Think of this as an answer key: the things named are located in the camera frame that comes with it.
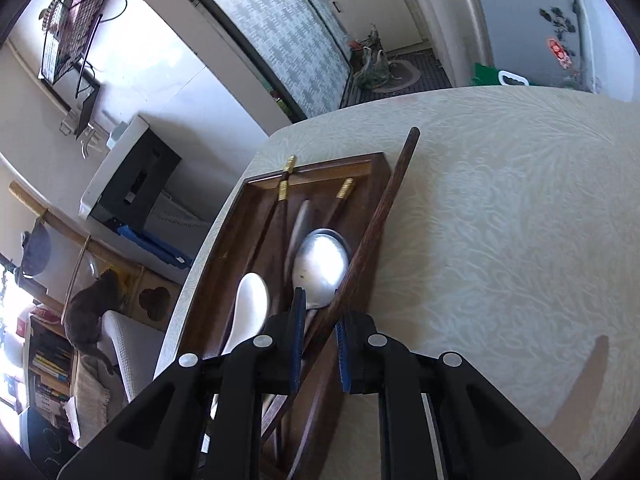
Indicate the white patterned tablecloth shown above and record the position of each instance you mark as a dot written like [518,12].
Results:
[500,235]

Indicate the white and black appliance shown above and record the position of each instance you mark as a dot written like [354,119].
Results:
[120,160]

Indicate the plain dark wooden chopstick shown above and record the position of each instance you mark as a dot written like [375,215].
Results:
[380,220]

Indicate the large metal spoon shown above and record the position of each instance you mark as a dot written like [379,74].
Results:
[320,265]

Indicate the grey cat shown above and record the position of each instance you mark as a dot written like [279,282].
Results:
[87,310]

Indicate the blue plastic board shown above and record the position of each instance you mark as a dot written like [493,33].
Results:
[155,247]

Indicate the round grey floor mat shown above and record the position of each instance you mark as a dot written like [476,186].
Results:
[407,77]

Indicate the bookshelf with books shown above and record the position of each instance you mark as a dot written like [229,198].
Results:
[50,365]

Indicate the white quilted chair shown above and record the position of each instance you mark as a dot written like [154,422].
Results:
[135,355]

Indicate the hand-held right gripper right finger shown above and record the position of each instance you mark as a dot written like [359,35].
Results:
[342,355]

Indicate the dark kitchen floor mat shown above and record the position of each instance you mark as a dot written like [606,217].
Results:
[432,72]

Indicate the green and white bag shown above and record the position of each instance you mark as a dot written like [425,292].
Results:
[487,75]

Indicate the silver refrigerator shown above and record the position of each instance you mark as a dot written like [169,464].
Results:
[525,35]

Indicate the gold-tipped dark wooden chopstick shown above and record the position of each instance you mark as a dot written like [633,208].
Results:
[283,191]
[345,189]
[290,164]

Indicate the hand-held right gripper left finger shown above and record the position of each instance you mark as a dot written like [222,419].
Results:
[297,340]

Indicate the plastic bags on floor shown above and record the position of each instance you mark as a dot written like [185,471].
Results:
[372,67]

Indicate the white ceramic spoon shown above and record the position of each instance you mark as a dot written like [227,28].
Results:
[247,305]

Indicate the patterned glass sliding door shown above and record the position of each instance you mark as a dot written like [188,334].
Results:
[270,20]

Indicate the white kitchen cabinet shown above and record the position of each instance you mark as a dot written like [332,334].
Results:
[390,10]

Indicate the beige knit blanket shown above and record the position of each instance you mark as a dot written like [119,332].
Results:
[92,400]

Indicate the brown wooden tray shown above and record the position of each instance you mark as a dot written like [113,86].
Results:
[235,230]

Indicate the wooden box with cut-out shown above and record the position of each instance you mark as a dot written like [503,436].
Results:
[175,292]

